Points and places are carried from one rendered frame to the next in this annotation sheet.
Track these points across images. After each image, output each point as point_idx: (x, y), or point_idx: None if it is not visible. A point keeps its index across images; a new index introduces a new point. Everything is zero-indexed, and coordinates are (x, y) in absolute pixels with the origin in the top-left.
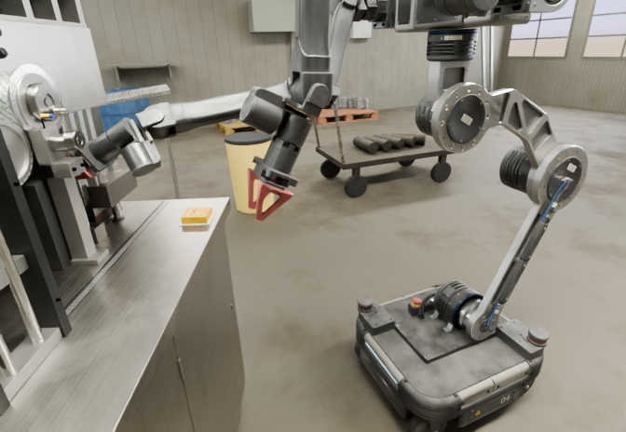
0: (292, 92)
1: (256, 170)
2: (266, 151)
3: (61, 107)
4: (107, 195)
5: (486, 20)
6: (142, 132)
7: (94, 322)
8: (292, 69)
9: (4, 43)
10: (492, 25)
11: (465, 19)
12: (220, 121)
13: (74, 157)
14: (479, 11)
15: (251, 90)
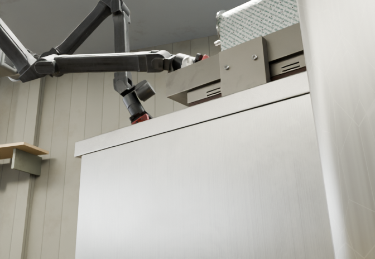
0: (128, 85)
1: (150, 116)
2: (143, 108)
3: (217, 30)
4: None
5: (14, 71)
6: (171, 64)
7: None
8: (127, 76)
9: None
10: (0, 72)
11: (3, 63)
12: (116, 71)
13: None
14: (58, 76)
15: (147, 81)
